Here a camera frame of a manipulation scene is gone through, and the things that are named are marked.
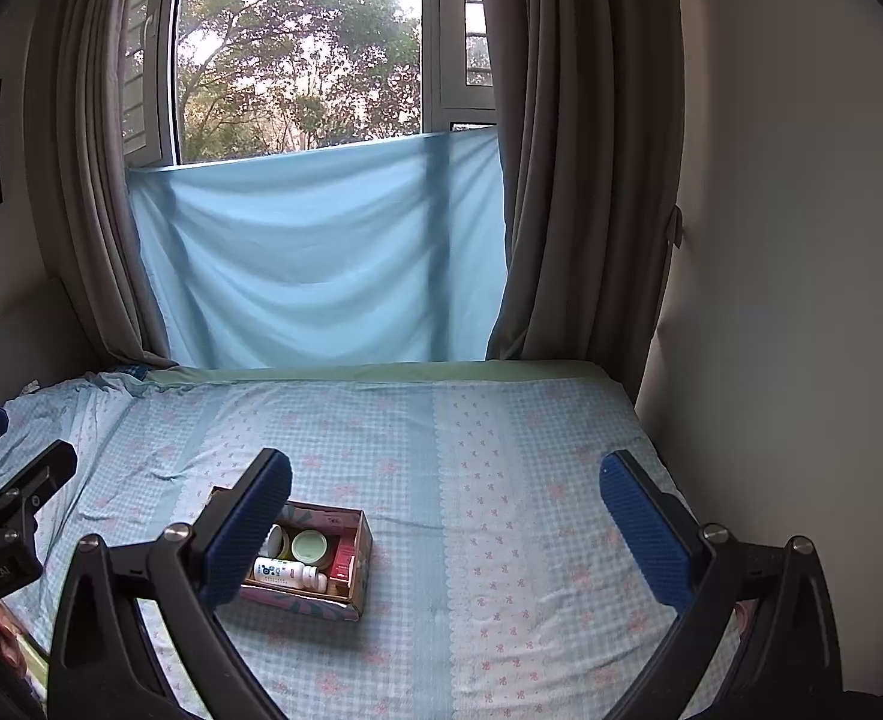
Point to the green mattress sheet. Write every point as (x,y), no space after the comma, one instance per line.
(411,371)

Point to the light green cream jar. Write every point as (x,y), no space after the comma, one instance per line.
(309,544)

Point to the blue checked floral bedsheet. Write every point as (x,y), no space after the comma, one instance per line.
(486,502)

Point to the light blue hanging cloth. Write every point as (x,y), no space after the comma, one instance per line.
(299,255)

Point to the red and white carton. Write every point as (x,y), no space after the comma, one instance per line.
(344,559)

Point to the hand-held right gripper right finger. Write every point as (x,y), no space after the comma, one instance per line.
(648,532)

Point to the grey-brown curtain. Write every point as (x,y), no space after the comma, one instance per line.
(89,165)
(584,165)

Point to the yellow tape roll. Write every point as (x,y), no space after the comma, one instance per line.
(274,541)

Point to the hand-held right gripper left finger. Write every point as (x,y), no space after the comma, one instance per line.
(250,525)

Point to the window with grey frame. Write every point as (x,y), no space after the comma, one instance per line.
(299,52)

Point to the cardboard box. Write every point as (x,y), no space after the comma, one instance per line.
(360,562)

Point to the white printed bottle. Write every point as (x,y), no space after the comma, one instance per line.
(291,574)

